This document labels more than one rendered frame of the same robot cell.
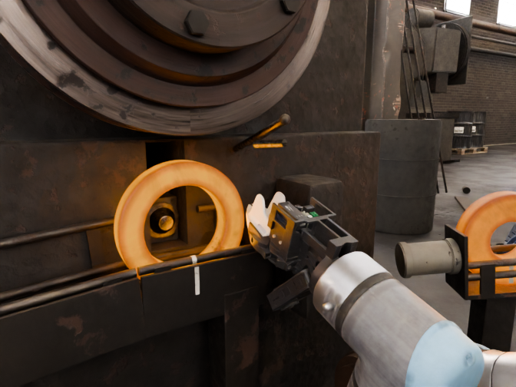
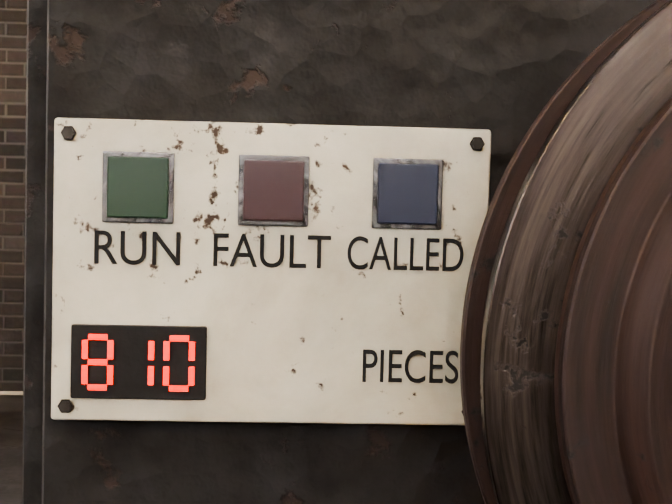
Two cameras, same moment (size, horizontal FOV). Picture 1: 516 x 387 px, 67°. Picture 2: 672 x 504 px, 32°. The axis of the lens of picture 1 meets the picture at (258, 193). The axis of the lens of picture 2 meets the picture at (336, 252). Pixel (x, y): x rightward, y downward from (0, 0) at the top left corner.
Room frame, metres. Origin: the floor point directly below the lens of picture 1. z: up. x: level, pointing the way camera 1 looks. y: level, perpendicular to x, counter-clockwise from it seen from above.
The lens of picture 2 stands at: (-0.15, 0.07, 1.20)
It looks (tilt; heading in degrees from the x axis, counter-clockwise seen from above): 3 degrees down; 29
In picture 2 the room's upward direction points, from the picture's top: 1 degrees clockwise
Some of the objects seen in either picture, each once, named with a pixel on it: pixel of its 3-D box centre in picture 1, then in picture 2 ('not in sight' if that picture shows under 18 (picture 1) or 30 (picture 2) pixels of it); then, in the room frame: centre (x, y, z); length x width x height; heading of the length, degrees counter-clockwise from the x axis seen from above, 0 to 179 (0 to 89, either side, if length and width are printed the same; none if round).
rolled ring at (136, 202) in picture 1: (183, 225); not in sight; (0.54, 0.11, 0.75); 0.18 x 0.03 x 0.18; 121
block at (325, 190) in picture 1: (306, 243); not in sight; (0.67, -0.09, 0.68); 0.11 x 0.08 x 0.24; 33
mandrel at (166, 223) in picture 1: (149, 212); not in sight; (0.67, 0.19, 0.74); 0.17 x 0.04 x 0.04; 33
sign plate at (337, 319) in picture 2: not in sight; (271, 273); (0.44, 0.45, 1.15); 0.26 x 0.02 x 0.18; 123
